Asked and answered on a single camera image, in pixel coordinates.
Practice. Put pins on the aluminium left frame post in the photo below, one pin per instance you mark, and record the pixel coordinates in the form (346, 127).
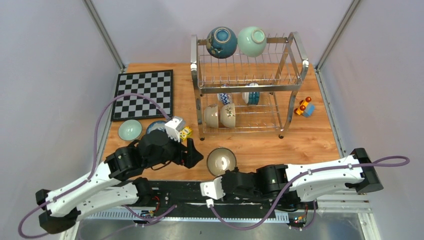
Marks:
(89, 4)

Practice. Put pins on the teal white striped bowl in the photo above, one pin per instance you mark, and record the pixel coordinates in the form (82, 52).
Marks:
(251, 98)

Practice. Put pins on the white blue floral bowl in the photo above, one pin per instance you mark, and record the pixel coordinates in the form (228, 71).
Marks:
(156, 125)

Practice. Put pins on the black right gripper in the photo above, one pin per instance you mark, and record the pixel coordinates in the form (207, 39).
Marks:
(235, 171)

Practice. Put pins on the aluminium frame post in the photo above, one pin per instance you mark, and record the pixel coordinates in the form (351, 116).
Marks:
(344, 22)
(89, 4)

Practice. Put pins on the aluminium right frame post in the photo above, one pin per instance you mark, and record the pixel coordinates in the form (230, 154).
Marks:
(344, 22)

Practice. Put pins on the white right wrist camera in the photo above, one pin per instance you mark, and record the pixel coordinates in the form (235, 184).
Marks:
(213, 190)

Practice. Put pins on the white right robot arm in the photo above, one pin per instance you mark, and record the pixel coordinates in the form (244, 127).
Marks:
(304, 182)

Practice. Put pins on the mint green glazed bowl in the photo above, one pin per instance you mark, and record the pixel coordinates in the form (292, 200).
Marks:
(252, 41)

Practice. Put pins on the black white chessboard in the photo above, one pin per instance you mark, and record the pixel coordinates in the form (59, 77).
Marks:
(156, 85)

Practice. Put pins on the dark blue glazed bowl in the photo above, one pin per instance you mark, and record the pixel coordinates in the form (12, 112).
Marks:
(221, 42)

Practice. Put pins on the yellow green toy block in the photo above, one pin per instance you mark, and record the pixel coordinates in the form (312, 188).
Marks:
(185, 133)

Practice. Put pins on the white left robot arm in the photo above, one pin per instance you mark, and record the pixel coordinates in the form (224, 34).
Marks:
(115, 182)

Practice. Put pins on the pale green striped bowl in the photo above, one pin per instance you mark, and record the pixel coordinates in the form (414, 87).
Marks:
(130, 130)

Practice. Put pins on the orange blue toy car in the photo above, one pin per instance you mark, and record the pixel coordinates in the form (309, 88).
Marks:
(306, 108)

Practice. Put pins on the plain cream bowl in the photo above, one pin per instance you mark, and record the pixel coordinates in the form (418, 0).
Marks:
(211, 116)

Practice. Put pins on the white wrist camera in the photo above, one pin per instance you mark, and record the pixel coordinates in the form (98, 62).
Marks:
(173, 128)
(213, 190)

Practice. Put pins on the dark patterned rim bowl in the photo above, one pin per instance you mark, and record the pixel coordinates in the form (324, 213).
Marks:
(220, 160)

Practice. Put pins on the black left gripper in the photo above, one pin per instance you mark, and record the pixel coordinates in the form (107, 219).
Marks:
(190, 158)

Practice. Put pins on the cream bowl green leaf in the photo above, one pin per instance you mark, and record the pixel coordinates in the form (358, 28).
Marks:
(228, 115)

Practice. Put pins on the steel two-tier dish rack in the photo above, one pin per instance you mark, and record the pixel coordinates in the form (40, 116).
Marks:
(278, 74)

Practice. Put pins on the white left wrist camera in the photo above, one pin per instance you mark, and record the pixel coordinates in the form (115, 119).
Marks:
(173, 128)

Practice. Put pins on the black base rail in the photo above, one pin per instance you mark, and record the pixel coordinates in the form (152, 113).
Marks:
(163, 194)

